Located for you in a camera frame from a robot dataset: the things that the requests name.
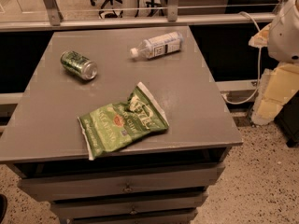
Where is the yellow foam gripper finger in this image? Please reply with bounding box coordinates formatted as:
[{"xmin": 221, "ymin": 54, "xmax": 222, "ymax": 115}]
[
  {"xmin": 249, "ymin": 24, "xmax": 271, "ymax": 48},
  {"xmin": 250, "ymin": 63, "xmax": 299, "ymax": 125}
]

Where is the green soda can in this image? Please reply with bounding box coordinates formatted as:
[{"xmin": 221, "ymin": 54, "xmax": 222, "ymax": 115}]
[{"xmin": 60, "ymin": 51, "xmax": 97, "ymax": 80}]

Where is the clear plastic water bottle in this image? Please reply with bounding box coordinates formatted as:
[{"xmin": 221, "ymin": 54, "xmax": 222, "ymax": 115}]
[{"xmin": 130, "ymin": 32, "xmax": 183, "ymax": 59}]

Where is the grey drawer cabinet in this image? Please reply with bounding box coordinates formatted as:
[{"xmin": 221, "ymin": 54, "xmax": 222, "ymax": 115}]
[{"xmin": 0, "ymin": 27, "xmax": 242, "ymax": 224}]

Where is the green jalapeno chip bag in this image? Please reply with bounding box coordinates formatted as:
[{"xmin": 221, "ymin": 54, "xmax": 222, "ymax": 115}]
[{"xmin": 78, "ymin": 82, "xmax": 169, "ymax": 161}]

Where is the black shoe tip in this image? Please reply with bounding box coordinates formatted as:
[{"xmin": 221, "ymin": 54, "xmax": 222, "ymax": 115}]
[{"xmin": 0, "ymin": 194, "xmax": 7, "ymax": 224}]

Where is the white cable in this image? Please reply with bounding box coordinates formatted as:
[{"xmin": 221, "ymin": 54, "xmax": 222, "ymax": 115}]
[{"xmin": 221, "ymin": 10, "xmax": 263, "ymax": 105}]

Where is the metal railing frame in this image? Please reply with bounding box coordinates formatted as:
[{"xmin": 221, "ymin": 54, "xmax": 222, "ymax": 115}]
[{"xmin": 0, "ymin": 0, "xmax": 287, "ymax": 32}]

